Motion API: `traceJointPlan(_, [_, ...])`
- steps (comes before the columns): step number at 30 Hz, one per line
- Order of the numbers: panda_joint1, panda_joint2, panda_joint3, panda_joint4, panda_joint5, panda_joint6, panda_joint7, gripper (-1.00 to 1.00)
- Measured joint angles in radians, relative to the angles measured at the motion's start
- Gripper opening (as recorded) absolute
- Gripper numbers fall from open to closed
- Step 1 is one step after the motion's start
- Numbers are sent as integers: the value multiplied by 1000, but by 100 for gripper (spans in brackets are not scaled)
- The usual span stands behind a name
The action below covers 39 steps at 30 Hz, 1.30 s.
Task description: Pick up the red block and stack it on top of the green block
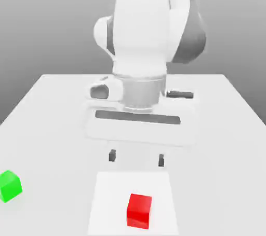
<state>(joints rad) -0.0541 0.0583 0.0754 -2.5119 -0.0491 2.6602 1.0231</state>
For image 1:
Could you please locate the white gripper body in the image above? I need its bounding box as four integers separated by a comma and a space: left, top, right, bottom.
84, 100, 197, 148

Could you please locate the small red cube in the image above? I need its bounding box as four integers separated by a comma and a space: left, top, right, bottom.
126, 193, 153, 230

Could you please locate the small green cube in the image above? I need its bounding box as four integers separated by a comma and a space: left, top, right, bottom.
0, 169, 23, 203

